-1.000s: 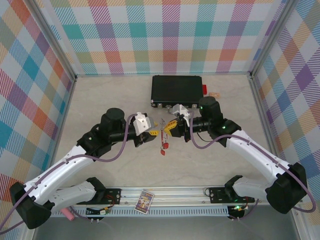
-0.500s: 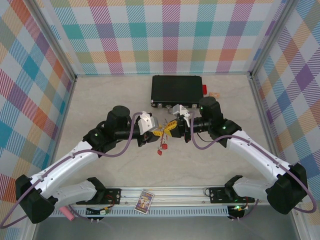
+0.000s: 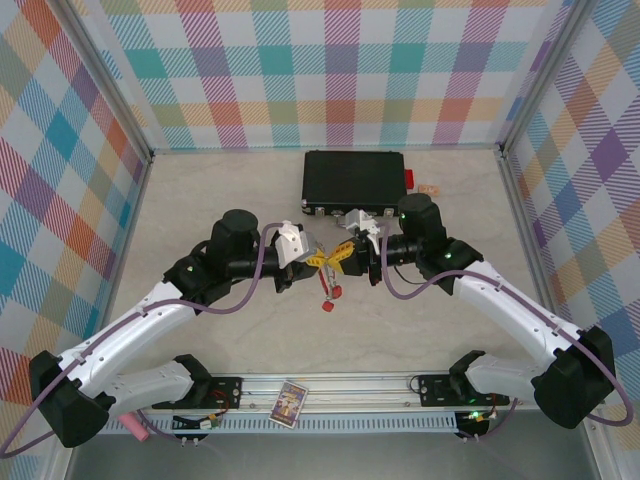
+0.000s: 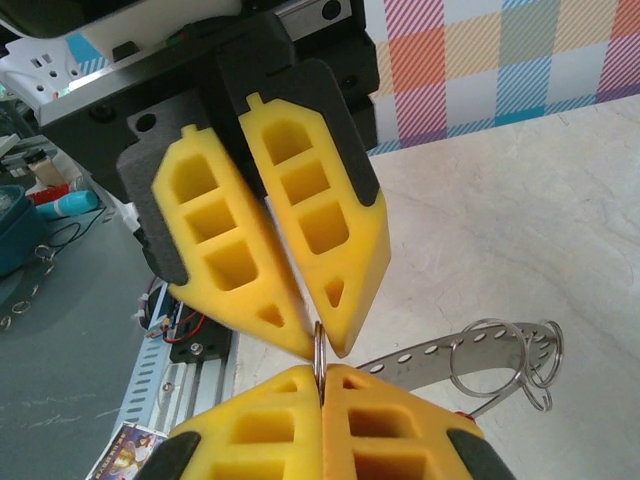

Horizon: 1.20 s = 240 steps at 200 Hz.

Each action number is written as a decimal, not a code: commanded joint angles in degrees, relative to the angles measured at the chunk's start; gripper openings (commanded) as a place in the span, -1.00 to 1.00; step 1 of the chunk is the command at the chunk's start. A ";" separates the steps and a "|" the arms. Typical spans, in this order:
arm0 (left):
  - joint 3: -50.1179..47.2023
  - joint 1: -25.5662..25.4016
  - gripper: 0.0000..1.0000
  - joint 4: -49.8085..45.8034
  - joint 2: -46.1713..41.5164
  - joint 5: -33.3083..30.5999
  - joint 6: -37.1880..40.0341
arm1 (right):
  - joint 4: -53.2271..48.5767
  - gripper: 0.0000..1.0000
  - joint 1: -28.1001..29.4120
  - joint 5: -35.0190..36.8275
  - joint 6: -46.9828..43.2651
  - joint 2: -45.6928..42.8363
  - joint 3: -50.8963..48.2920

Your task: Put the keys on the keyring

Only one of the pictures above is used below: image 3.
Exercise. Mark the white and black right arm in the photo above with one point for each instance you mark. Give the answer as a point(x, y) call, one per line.
point(515, 310)

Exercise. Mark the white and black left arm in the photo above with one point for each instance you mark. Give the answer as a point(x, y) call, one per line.
point(125, 330)

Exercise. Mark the small orange block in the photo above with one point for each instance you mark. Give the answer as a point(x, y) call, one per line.
point(430, 189)

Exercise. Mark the small red block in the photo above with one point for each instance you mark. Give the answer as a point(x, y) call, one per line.
point(409, 179)

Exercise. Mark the black hard case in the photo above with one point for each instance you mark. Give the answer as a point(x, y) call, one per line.
point(350, 175)

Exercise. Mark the colourful playing card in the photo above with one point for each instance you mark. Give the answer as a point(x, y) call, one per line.
point(289, 404)

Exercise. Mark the pink cylinder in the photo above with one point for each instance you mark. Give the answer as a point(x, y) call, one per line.
point(136, 427)

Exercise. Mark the aluminium frame bar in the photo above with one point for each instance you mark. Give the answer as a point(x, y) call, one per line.
point(522, 225)
point(136, 210)

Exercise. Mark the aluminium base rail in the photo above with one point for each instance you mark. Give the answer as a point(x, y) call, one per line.
point(360, 392)

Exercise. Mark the aluminium frame post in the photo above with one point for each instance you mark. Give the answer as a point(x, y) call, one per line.
point(107, 82)
point(547, 77)

